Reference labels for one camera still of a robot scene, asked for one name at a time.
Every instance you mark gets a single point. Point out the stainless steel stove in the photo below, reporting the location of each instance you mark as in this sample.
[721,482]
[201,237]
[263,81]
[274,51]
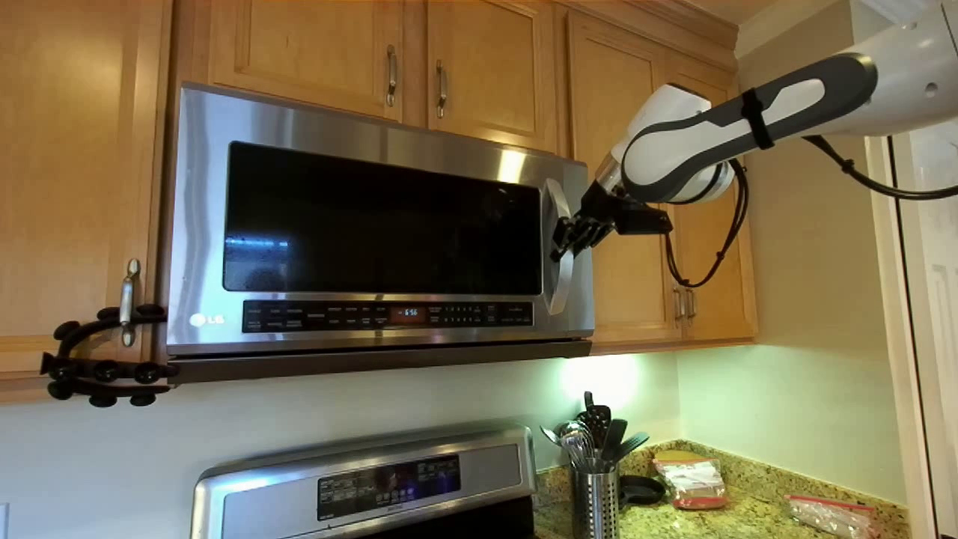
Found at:
[271,488]

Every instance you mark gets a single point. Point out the steel utensil holder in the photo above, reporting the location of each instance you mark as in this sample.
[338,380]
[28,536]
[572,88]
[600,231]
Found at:
[600,505]

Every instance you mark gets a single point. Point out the black spatula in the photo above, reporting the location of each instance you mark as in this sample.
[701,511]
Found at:
[594,419]

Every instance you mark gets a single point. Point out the black bowl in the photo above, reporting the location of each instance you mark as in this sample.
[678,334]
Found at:
[641,493]

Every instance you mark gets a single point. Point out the clear red plastic bag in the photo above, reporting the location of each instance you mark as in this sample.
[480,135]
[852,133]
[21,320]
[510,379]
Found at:
[834,517]

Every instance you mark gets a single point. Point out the dark kitchen spoon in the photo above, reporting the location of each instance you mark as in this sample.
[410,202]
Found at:
[630,448]

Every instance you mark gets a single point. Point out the silver ladle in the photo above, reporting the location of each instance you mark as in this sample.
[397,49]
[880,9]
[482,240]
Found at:
[560,439]

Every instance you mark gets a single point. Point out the tall wooden cabinet door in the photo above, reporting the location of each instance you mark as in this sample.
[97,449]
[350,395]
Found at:
[721,310]
[630,288]

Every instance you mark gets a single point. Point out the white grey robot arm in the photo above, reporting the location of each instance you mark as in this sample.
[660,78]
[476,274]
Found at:
[698,150]

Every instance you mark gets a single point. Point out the yellow food package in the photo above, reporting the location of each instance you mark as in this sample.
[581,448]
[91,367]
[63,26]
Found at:
[675,457]

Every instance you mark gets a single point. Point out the red white food package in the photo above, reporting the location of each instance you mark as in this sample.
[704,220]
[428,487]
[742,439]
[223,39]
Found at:
[695,479]

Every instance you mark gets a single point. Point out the stainless steel microwave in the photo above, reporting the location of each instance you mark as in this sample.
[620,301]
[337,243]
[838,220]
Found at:
[379,220]

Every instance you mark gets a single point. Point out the wide wooden cabinet door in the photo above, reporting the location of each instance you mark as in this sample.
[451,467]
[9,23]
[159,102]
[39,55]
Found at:
[69,150]

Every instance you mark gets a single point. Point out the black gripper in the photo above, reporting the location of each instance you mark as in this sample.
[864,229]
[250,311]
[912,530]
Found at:
[624,214]

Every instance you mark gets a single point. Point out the white door frame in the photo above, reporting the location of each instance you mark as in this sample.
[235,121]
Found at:
[924,400]

